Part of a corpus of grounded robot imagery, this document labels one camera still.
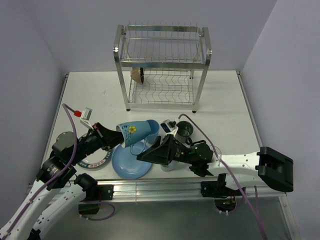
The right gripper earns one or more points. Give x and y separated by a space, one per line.
159 153

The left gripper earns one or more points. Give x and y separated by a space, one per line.
109 138

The light grey mug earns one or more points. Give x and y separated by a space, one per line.
169 167

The dark green mug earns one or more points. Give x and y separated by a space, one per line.
184 131

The blue flower mug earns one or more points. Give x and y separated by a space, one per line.
134 132

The black bowl tan outside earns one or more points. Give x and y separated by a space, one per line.
137 75

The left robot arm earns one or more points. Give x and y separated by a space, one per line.
36 215

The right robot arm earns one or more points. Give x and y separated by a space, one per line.
264 167

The steel two-tier dish rack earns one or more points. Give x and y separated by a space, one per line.
175 60

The blue plastic tumbler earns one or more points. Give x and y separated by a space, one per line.
154 127

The white plate teal rim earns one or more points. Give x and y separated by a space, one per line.
96 160

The blue round plate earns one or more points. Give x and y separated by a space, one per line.
126 165

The clear glass right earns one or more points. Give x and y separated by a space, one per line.
218 151

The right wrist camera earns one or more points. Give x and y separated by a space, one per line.
169 127

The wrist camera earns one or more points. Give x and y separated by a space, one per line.
169 127
84 117

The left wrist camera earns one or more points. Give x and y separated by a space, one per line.
84 117

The aluminium frame rail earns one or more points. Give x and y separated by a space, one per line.
155 190

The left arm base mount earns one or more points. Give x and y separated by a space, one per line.
96 200

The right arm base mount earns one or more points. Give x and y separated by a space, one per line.
218 188

